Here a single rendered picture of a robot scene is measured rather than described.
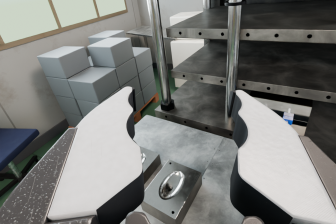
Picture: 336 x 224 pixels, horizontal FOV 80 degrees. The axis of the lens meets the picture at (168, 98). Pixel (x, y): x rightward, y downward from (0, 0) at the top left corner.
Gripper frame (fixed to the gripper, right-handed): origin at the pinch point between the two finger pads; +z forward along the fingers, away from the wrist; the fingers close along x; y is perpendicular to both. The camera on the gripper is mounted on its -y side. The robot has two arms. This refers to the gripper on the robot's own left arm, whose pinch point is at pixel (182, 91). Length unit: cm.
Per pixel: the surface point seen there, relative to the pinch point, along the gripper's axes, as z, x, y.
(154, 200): 31, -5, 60
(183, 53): 259, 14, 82
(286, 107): 70, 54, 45
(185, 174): 41, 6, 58
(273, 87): 75, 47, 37
